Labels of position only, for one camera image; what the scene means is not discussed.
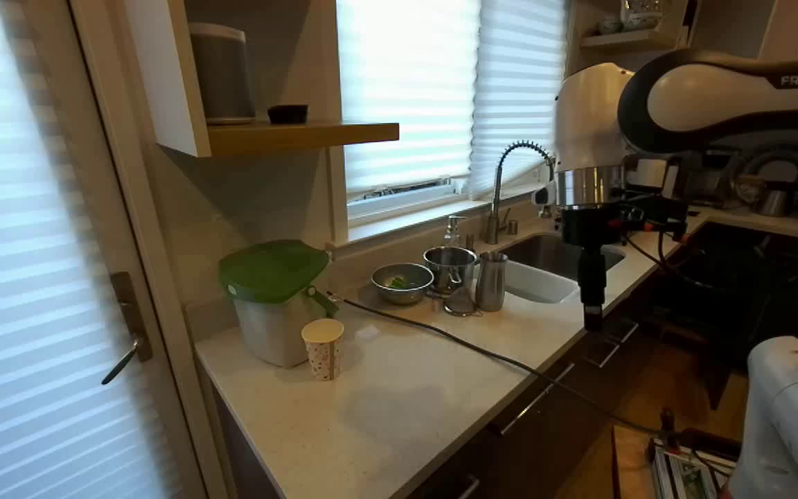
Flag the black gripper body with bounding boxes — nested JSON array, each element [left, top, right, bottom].
[[561, 202, 623, 248]]

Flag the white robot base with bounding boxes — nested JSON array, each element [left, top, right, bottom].
[[730, 337, 798, 499]]

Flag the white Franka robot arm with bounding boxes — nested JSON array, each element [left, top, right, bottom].
[[554, 51, 798, 334]]

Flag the cabinet drawer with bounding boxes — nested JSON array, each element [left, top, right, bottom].
[[577, 316, 641, 392], [477, 362, 612, 499]]

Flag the top left cabinet drawer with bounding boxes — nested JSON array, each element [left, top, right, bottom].
[[477, 362, 612, 499]]

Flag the upper open wooden shelves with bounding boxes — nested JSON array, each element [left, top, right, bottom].
[[565, 0, 698, 71]]

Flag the stainless steel sink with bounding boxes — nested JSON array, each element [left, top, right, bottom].
[[502, 231, 629, 284]]

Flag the white mug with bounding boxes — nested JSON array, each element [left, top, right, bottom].
[[638, 159, 669, 188]]

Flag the chrome kitchen faucet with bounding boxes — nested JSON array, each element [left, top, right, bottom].
[[479, 140, 561, 248]]

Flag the metal cup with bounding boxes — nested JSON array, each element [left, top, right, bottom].
[[477, 252, 508, 312]]

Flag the soap dispenser bottle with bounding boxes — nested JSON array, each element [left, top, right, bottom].
[[444, 217, 462, 248]]

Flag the stainless steel pot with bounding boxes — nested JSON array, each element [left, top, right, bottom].
[[425, 248, 477, 298]]

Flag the grey bowl with green item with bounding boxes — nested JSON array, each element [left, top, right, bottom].
[[371, 265, 436, 305]]

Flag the white window blind right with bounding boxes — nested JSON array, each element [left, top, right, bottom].
[[465, 0, 565, 198]]

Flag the white window blind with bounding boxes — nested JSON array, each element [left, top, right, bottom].
[[335, 0, 479, 202], [465, 0, 565, 198]]

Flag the white window blind left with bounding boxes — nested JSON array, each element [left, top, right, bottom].
[[335, 0, 479, 202]]

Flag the patterned paper cup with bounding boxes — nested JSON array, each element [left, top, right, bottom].
[[303, 319, 346, 380]]

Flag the white bin with green lid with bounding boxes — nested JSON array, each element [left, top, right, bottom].
[[220, 238, 339, 369]]

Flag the small black bowl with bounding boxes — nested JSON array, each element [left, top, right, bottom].
[[267, 104, 307, 126]]

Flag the grey cylindrical container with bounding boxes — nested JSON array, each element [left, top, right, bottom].
[[192, 22, 254, 126]]

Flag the door blind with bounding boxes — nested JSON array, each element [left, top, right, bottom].
[[0, 0, 184, 499]]

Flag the black cable on counter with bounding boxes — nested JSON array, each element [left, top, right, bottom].
[[342, 298, 753, 467]]

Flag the door handle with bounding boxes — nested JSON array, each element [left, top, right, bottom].
[[101, 272, 152, 387]]

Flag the wooden wall shelf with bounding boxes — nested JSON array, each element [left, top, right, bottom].
[[121, 0, 399, 159]]

